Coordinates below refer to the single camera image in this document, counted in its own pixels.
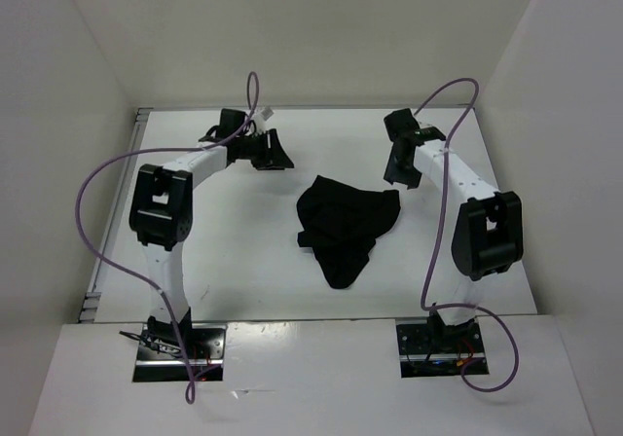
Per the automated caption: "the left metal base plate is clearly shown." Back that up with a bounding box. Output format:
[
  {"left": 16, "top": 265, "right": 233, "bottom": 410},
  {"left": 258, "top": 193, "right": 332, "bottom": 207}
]
[{"left": 124, "top": 323, "right": 227, "bottom": 383}]

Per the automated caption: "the metal base plate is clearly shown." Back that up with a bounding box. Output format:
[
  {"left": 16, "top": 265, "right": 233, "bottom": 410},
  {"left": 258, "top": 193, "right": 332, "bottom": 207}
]
[
  {"left": 124, "top": 323, "right": 227, "bottom": 383},
  {"left": 395, "top": 318, "right": 489, "bottom": 379}
]

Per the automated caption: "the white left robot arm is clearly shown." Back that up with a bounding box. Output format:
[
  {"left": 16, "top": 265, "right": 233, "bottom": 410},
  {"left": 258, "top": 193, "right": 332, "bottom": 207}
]
[{"left": 129, "top": 107, "right": 294, "bottom": 358}]

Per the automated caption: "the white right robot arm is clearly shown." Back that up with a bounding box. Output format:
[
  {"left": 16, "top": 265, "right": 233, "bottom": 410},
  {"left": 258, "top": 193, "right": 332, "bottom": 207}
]
[{"left": 384, "top": 109, "right": 524, "bottom": 351}]

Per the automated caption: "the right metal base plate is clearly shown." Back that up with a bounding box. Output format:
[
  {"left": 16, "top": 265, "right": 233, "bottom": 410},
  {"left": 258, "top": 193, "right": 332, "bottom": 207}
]
[{"left": 395, "top": 318, "right": 489, "bottom": 379}]

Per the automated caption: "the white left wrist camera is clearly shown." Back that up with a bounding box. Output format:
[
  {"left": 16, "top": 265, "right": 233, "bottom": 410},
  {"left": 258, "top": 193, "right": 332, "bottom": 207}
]
[{"left": 254, "top": 107, "right": 274, "bottom": 132}]

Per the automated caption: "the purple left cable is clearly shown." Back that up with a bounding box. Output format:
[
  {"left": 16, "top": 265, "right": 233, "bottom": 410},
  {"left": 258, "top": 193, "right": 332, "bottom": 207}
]
[{"left": 76, "top": 71, "right": 261, "bottom": 404}]

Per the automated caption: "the black skirt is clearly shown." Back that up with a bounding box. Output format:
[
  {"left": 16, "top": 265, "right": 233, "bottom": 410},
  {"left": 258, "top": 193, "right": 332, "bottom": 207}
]
[{"left": 296, "top": 175, "right": 401, "bottom": 290}]

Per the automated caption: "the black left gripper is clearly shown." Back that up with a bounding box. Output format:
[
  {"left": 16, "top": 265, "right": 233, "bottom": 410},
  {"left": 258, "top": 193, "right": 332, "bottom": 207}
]
[{"left": 236, "top": 128, "right": 294, "bottom": 171}]

